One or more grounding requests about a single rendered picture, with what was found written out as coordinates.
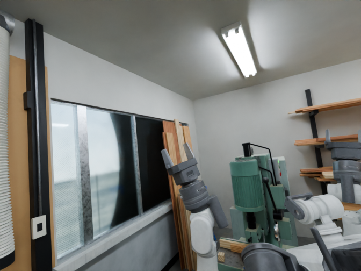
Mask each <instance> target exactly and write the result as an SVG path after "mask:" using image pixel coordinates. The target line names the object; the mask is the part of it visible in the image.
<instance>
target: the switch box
mask: <svg viewBox="0 0 361 271"><path fill-rule="evenodd" d="M272 162H273V167H274V171H275V176H276V181H280V179H281V176H280V168H279V163H278V158H272ZM268 163H269V170H270V171H271V172H272V176H273V180H275V179H274V175H273V170H272V164H271V159H268Z"/></svg>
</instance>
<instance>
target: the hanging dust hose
mask: <svg viewBox="0 0 361 271"><path fill-rule="evenodd" d="M9 55H10V34H9V32H8V31H7V30H6V29H4V28H2V27H1V26H0V270H2V269H4V268H6V267H8V266H9V265H11V264H12V263H13V262H14V261H15V248H14V246H15V245H14V243H15V242H14V239H13V238H14V236H13V235H14V233H13V230H12V229H13V227H12V226H13V224H12V223H13V221H12V218H11V217H12V215H11V214H12V212H11V211H12V210H10V209H11V208H12V207H10V206H11V204H10V203H11V201H10V199H11V198H9V197H10V196H11V195H9V194H11V193H10V192H9V191H10V189H9V188H10V187H8V186H9V185H10V184H8V183H9V182H10V181H8V180H9V178H7V177H9V175H8V174H9V173H8V171H9V170H8V168H9V167H7V166H8V165H9V164H7V163H8V161H7V160H8V158H7V157H8V155H7V154H8V153H7V152H8V150H7V149H8V147H7V146H8V144H7V143H8V142H7V140H8V139H7V138H8V136H7V135H8V134H7V132H8V131H7V129H8V128H7V127H8V125H7V124H8V123H7V121H8V120H7V119H8V117H7V116H8V115H7V113H8V112H7V111H8V109H7V108H8V107H7V106H8V104H7V103H8V93H9V92H8V90H9V89H8V87H9V86H8V85H9V84H8V82H9V65H10V64H9V63H10V61H9V60H10V56H9Z"/></svg>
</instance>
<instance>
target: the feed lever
mask: <svg viewBox="0 0 361 271"><path fill-rule="evenodd" d="M262 181H263V182H264V183H265V184H266V187H267V189H268V192H269V195H270V198H271V201H272V204H273V207H274V210H273V218H274V219H276V220H283V215H282V211H281V210H277V208H276V205H275V202H274V200H273V197H272V193H271V190H270V187H269V184H268V182H269V179H268V178H267V177H264V178H262Z"/></svg>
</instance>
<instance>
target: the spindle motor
mask: <svg viewBox="0 0 361 271"><path fill-rule="evenodd" d="M230 169H231V175H232V183H233V191H234V200H235V208H236V209H237V210H239V211H243V212H258V211H262V210H263V209H264V203H263V195H262V188H261V180H260V175H259V168H258V161H257V160H256V159H246V160H235V161H231V162H230Z"/></svg>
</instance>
